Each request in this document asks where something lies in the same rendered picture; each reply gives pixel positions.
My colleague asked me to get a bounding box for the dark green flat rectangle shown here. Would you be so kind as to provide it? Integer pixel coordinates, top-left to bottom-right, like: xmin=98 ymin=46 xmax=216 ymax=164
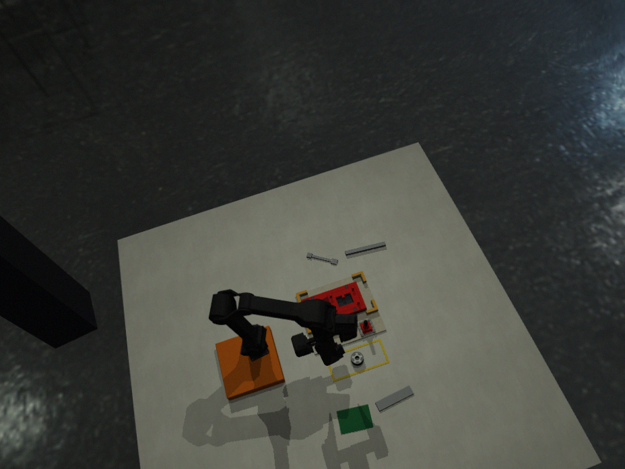
xmin=337 ymin=404 xmax=373 ymax=434

